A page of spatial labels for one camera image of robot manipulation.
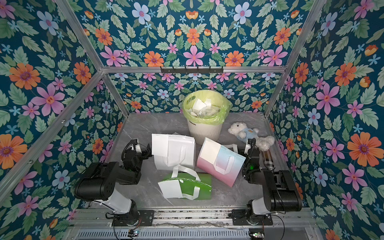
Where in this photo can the pink blue gradient paper bag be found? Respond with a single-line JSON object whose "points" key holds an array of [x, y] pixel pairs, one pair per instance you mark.
{"points": [[221, 161]]}

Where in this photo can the green white paper bag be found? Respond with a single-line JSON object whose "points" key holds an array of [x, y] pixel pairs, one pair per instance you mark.
{"points": [[185, 183]]}

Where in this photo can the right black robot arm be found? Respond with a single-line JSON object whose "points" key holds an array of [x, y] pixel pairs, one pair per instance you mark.
{"points": [[280, 194]]}

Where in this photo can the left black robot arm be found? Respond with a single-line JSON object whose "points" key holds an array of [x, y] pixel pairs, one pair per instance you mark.
{"points": [[99, 180]]}

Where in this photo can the shredded paper scraps in bin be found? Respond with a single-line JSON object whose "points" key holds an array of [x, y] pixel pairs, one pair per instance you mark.
{"points": [[204, 109]]}

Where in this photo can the white ribbed trash bin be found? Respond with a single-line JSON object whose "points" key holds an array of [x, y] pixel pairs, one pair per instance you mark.
{"points": [[201, 131]]}

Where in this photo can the white plush teddy bear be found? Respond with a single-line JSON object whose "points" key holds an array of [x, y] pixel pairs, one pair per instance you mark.
{"points": [[243, 133]]}

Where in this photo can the plaid patterned case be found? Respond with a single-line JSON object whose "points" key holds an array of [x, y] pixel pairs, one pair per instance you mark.
{"points": [[267, 160]]}

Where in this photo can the white ventilation grille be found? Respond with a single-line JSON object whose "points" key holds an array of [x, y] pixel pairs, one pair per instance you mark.
{"points": [[164, 234]]}

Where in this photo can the black wall hook rail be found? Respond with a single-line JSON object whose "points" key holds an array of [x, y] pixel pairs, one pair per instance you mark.
{"points": [[192, 70]]}

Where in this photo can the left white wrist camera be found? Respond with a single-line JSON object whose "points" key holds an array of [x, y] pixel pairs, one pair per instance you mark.
{"points": [[137, 148]]}

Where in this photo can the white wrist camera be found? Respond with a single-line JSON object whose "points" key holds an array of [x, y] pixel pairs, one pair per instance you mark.
{"points": [[137, 148], [247, 148]]}

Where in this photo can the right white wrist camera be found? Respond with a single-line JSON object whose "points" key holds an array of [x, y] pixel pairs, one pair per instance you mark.
{"points": [[247, 148]]}

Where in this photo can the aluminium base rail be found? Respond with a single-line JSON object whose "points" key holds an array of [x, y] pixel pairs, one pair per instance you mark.
{"points": [[222, 217]]}

